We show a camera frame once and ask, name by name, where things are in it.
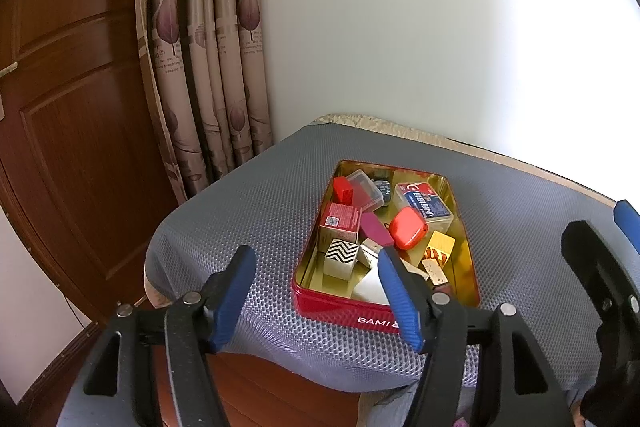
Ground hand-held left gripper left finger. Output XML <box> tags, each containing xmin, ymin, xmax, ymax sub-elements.
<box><xmin>55</xmin><ymin>244</ymin><xmax>257</xmax><ymax>427</ymax></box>

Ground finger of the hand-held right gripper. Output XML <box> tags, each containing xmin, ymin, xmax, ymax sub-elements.
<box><xmin>613</xmin><ymin>200</ymin><xmax>640</xmax><ymax>256</ymax></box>
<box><xmin>561</xmin><ymin>220</ymin><xmax>640</xmax><ymax>333</ymax></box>

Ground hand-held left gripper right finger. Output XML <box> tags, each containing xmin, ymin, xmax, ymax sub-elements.
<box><xmin>377</xmin><ymin>247</ymin><xmax>573</xmax><ymax>427</ymax></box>

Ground white charger plug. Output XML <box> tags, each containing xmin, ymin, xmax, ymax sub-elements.
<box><xmin>352</xmin><ymin>257</ymin><xmax>431</xmax><ymax>306</ymax></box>

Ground speckled gold block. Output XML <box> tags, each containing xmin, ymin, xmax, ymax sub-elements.
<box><xmin>421</xmin><ymin>257</ymin><xmax>448</xmax><ymax>288</ymax></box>

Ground tall gold block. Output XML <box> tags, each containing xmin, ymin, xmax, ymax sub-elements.
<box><xmin>357</xmin><ymin>238</ymin><xmax>383</xmax><ymax>268</ymax></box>

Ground red tin box gold inside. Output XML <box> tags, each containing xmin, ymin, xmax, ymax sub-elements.
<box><xmin>292</xmin><ymin>160</ymin><xmax>481</xmax><ymax>333</ymax></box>

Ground yellow red striped block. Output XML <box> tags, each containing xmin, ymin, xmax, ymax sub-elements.
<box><xmin>424</xmin><ymin>230</ymin><xmax>457</xmax><ymax>268</ymax></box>

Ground orange tape measure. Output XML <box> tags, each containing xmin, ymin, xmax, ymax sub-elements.
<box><xmin>388</xmin><ymin>209</ymin><xmax>429</xmax><ymax>251</ymax></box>

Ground black white zigzag block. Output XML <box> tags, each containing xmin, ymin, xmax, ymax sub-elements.
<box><xmin>322</xmin><ymin>237</ymin><xmax>361</xmax><ymax>280</ymax></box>

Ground pink block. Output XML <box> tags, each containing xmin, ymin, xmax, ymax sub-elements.
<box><xmin>360</xmin><ymin>212</ymin><xmax>396</xmax><ymax>250</ymax></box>

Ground clear box blue red label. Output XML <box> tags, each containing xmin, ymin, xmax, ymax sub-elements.
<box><xmin>392</xmin><ymin>182</ymin><xmax>454</xmax><ymax>233</ymax></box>

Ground red cardboard box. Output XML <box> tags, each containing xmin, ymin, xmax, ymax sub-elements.
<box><xmin>318</xmin><ymin>202</ymin><xmax>362</xmax><ymax>243</ymax></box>

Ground blue toy car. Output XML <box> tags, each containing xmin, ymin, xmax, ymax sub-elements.
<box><xmin>372</xmin><ymin>177</ymin><xmax>396</xmax><ymax>206</ymax></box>

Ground clear box red contents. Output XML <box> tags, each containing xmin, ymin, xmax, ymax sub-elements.
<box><xmin>346</xmin><ymin>171</ymin><xmax>385</xmax><ymax>212</ymax></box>

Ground grey mesh mat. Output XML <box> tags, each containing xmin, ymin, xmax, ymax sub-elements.
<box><xmin>147</xmin><ymin>123</ymin><xmax>640</xmax><ymax>393</ymax></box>

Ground person's grey trouser leg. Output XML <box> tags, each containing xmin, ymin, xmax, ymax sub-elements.
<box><xmin>357</xmin><ymin>387</ymin><xmax>481</xmax><ymax>427</ymax></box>

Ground brown wooden door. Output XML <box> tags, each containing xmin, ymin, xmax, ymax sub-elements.
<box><xmin>0</xmin><ymin>0</ymin><xmax>201</xmax><ymax>323</ymax></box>

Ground beige leaf-print curtain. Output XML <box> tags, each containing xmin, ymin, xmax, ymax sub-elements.
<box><xmin>135</xmin><ymin>0</ymin><xmax>275</xmax><ymax>204</ymax></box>

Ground black cable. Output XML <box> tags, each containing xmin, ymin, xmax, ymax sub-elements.
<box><xmin>62</xmin><ymin>294</ymin><xmax>93</xmax><ymax>333</ymax></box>

